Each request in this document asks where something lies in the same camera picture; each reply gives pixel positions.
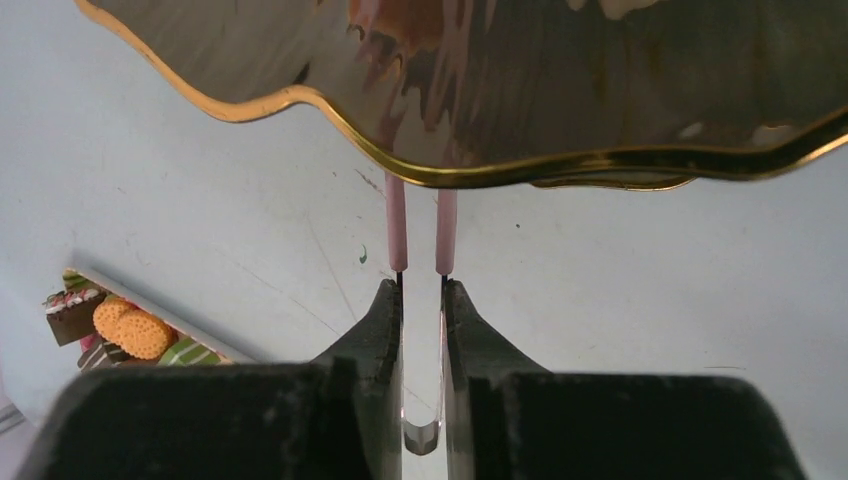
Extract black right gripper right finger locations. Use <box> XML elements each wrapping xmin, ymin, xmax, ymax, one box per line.
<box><xmin>442</xmin><ymin>280</ymin><xmax>805</xmax><ymax>479</ymax></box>

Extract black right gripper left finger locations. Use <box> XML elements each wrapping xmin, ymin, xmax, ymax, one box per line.
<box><xmin>18</xmin><ymin>280</ymin><xmax>402</xmax><ymax>479</ymax></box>

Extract pink handled metal tongs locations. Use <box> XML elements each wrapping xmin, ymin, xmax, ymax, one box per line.
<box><xmin>385</xmin><ymin>173</ymin><xmax>458</xmax><ymax>457</ymax></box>

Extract three tier black cake stand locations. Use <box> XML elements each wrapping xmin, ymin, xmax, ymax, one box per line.
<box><xmin>78</xmin><ymin>1</ymin><xmax>847</xmax><ymax>190</ymax></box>

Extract floral rectangular tray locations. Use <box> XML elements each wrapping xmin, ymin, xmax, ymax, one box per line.
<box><xmin>43</xmin><ymin>267</ymin><xmax>255</xmax><ymax>372</ymax></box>

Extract green striped cake slice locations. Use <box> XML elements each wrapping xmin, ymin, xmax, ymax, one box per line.
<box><xmin>158</xmin><ymin>337</ymin><xmax>222</xmax><ymax>366</ymax></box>

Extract orange round biscuit lower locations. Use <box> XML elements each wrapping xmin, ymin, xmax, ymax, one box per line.
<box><xmin>119</xmin><ymin>310</ymin><xmax>176</xmax><ymax>360</ymax></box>

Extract orange round biscuit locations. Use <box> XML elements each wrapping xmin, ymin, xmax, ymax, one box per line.
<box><xmin>119</xmin><ymin>310</ymin><xmax>176</xmax><ymax>360</ymax></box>
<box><xmin>93</xmin><ymin>296</ymin><xmax>138</xmax><ymax>346</ymax></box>

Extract orange round biscuit upper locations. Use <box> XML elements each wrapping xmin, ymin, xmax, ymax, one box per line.
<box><xmin>93</xmin><ymin>296</ymin><xmax>138</xmax><ymax>346</ymax></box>

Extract striped chocolate cake slice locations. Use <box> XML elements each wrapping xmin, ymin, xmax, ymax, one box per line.
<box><xmin>77</xmin><ymin>337</ymin><xmax>132</xmax><ymax>372</ymax></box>

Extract chocolate cake piece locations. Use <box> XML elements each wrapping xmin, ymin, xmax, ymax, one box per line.
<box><xmin>43</xmin><ymin>288</ymin><xmax>107</xmax><ymax>346</ymax></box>

